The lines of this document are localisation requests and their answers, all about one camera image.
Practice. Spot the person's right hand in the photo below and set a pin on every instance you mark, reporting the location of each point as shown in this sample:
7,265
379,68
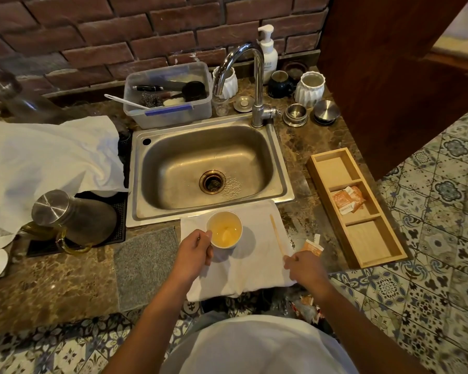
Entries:
308,270

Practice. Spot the person's left hand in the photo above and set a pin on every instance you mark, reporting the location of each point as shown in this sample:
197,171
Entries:
191,257

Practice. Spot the person's right fingers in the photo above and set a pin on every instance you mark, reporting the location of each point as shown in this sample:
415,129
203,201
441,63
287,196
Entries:
290,262

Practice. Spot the person's left thumb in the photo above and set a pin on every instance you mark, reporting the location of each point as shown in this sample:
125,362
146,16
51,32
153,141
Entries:
204,236

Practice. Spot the wooden stir stick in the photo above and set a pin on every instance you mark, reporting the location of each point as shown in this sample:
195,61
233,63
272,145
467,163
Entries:
276,234

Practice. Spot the person's left forearm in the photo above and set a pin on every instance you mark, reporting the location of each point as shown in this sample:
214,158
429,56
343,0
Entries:
152,327

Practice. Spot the person's right forearm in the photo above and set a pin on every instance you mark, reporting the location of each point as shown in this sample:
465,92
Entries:
358,334

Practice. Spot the torn orange sachet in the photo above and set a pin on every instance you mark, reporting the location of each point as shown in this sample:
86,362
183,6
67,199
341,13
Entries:
312,247

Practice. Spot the white folded towel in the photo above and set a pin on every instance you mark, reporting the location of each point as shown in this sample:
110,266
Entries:
253,260

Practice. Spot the bin bag with wrappers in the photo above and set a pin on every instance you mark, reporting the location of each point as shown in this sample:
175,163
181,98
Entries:
304,307

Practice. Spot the brass sink drain strainer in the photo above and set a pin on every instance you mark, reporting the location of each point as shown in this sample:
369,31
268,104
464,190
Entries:
212,182

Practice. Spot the grey cleaning pad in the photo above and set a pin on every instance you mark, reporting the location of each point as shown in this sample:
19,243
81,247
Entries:
144,264

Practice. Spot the stainless steel sink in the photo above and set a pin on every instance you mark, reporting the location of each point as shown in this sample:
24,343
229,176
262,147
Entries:
202,167

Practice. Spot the wooden compartment tray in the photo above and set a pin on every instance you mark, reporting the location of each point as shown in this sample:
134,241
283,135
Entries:
366,229

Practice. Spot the orange sachets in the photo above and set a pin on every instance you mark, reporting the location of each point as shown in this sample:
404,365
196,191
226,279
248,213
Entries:
349,199

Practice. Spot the black drip mat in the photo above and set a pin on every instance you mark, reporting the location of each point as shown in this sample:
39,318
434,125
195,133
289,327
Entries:
119,221

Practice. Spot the person's white shirt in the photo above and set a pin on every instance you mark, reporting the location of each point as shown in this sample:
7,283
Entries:
257,350

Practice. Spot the glass pitcher with metal lid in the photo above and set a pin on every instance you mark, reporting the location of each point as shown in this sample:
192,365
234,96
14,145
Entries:
78,220

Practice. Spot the small clear glass cup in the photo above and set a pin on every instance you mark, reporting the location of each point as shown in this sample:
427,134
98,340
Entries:
220,105

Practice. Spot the clear plastic container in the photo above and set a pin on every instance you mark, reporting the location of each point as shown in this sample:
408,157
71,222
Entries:
167,107

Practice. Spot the flat metal drain cover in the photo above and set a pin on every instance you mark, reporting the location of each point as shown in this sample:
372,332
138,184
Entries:
243,104

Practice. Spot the steel wool scrubber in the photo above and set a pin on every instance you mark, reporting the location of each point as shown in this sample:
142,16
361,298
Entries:
151,100

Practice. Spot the metal strainer cup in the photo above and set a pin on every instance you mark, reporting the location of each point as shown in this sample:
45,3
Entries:
295,114

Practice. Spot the black dish brush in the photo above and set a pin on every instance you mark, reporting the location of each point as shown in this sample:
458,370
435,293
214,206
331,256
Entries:
179,89

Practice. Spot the chrome faucet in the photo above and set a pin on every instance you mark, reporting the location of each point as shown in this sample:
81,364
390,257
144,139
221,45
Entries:
257,93

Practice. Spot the white ribbed ceramic cup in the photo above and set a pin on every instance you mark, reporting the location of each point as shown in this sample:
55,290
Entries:
309,89
229,83

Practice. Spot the round metal lid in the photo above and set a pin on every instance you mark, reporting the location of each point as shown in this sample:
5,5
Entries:
326,111

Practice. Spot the white plastic spoon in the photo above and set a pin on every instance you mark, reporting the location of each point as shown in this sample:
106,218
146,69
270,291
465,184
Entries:
124,101

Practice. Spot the dark ceramic teapot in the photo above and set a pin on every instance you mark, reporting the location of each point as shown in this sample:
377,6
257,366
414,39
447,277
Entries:
280,84

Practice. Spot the large white cloth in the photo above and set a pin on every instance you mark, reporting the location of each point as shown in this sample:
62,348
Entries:
43,163

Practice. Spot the white pump soap bottle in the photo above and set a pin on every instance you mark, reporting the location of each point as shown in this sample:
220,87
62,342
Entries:
268,54

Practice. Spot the brown wooden cabinet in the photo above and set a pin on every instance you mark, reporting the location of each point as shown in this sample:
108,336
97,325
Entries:
390,73

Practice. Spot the clear glass carafe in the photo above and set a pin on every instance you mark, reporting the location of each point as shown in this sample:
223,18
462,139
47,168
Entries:
15,97

